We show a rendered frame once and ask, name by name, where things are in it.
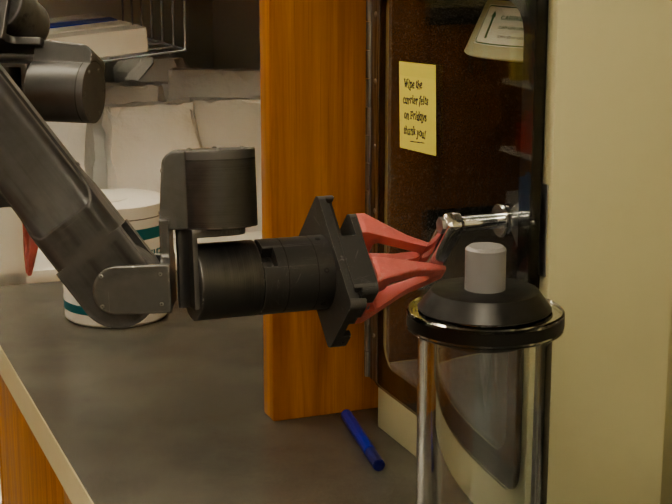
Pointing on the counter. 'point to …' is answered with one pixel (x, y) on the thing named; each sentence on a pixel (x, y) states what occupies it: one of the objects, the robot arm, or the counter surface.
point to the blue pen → (363, 440)
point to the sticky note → (417, 107)
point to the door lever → (445, 241)
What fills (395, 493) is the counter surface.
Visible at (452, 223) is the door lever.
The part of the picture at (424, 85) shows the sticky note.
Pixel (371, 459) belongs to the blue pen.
